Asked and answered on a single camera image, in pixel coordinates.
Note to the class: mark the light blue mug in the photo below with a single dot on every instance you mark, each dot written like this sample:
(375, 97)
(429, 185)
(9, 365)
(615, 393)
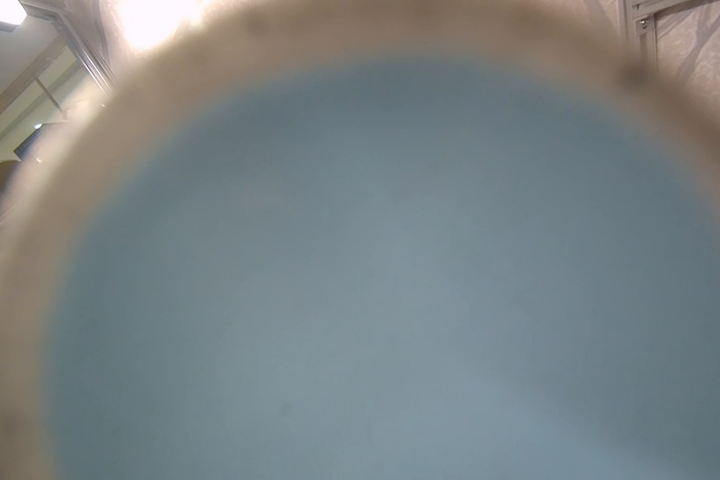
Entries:
(369, 240)

